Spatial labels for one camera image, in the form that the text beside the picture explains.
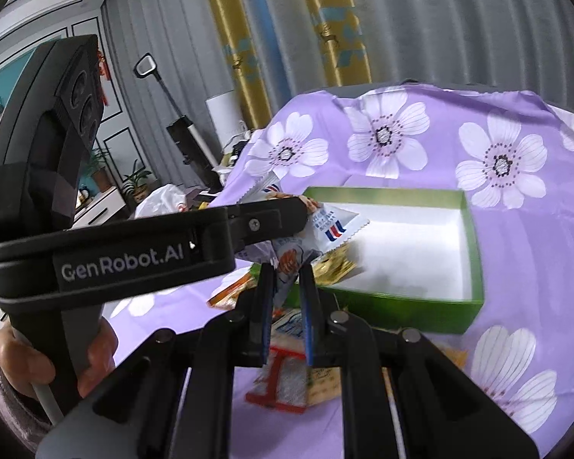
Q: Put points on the potted plant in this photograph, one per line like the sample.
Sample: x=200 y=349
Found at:
x=97 y=169

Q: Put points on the white tv cabinet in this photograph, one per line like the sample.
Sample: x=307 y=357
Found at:
x=103 y=207

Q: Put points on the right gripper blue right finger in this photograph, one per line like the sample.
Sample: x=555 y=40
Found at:
x=317 y=305

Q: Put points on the white plastic bag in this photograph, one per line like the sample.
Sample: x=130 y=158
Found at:
x=165 y=200

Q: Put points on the cracker packet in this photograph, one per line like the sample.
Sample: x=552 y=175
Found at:
x=323 y=385

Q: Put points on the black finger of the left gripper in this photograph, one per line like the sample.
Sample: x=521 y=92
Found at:
x=256 y=222

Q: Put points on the black floor lamp stand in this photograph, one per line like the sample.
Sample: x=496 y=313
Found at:
x=195 y=152

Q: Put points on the white blue snack packet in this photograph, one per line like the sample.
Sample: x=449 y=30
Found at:
x=328 y=227

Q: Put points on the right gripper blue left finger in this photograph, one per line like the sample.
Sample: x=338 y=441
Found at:
x=259 y=303

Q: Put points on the white cylinder bin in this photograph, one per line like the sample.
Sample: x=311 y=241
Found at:
x=225 y=113

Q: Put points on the person's left hand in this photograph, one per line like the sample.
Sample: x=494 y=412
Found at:
x=23 y=366

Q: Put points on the purple floral tablecloth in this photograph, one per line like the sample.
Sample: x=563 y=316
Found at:
x=512 y=155

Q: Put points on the grey curtain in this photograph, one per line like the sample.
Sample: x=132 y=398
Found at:
x=496 y=44

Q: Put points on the orange panda snack packet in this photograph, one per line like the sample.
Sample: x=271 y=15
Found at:
x=226 y=295

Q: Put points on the red grey snack packet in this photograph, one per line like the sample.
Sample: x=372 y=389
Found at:
x=282 y=383

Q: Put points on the red chinese knot ornament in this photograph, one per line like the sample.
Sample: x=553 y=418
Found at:
x=103 y=75

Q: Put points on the yellow blue curtain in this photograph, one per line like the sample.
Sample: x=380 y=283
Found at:
x=277 y=49

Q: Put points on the gold foil snack packet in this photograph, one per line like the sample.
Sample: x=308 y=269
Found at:
x=334 y=266

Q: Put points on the green cardboard box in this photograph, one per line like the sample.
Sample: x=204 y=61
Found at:
x=418 y=261

